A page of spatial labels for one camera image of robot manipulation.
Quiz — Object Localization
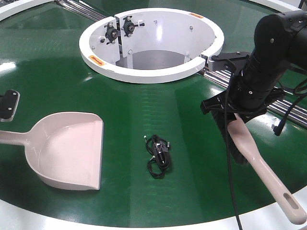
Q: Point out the white central ring housing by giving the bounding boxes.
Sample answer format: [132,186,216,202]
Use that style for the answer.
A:
[79,8,224,84]

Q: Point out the pink hand brush black bristles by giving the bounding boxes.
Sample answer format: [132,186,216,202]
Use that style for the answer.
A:
[222,114,307,225]

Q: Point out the black cable of right-side arm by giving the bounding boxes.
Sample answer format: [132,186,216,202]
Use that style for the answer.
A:
[223,71,244,230]

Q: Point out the black bearing mount right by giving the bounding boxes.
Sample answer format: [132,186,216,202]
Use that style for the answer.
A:
[122,15,145,37]

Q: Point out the orange warning sticker front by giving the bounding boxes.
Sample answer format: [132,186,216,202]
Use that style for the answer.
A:
[89,55,105,66]

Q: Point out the black bearing mount left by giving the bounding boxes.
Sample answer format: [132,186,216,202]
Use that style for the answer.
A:
[105,23,118,45]

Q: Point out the grey camera on right-side gripper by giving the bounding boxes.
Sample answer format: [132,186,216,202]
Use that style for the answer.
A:
[208,51,251,73]

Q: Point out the steel rollers top-left strip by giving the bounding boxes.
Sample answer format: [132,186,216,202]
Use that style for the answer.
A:
[54,0,107,22]

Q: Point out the black bearing mount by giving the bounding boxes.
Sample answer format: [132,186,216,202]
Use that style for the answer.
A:
[105,23,118,45]
[122,15,145,37]

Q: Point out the orange warning sticker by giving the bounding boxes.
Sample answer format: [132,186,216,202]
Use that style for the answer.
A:
[189,12,203,19]
[89,55,105,66]

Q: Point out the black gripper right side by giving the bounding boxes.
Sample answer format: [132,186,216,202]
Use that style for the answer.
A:
[201,57,287,134]

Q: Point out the pink plastic dustpan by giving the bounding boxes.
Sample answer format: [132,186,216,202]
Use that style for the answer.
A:
[0,112,104,191]

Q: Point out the orange warning sticker rear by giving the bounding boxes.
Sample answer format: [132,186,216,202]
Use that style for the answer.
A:
[189,12,203,19]

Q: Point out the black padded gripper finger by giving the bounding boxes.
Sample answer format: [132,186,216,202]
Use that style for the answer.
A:
[0,90,20,122]

